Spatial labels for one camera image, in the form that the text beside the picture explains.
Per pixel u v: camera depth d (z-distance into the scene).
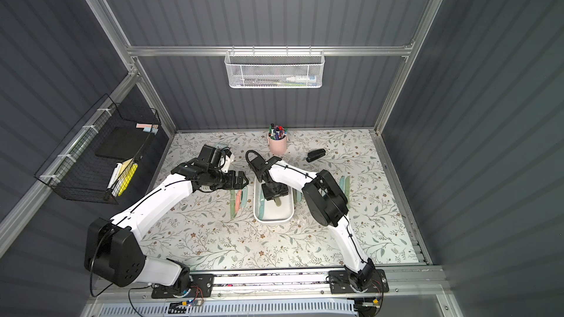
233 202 0.94
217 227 0.87
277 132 1.02
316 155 1.08
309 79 0.88
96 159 0.73
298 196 0.94
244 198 0.95
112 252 0.41
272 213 0.91
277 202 0.93
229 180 0.74
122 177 0.62
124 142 0.79
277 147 1.06
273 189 0.82
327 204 0.56
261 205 0.93
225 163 0.71
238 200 0.94
